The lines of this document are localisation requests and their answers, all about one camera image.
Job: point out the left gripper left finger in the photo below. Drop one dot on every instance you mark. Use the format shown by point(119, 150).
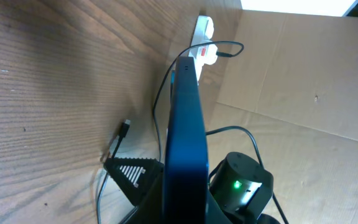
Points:
point(150, 209)

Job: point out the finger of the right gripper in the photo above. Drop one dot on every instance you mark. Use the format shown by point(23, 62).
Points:
point(134, 176)

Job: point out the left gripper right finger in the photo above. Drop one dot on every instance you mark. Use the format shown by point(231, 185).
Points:
point(214, 214)

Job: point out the Galaxy smartphone blue screen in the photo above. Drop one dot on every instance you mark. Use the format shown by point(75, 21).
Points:
point(185, 181)

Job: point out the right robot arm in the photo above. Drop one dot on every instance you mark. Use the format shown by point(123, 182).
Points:
point(239, 192)

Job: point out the white USB charger plug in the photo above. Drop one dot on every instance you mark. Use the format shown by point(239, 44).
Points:
point(206, 54)

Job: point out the white power strip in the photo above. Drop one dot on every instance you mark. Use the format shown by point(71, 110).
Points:
point(203, 33)

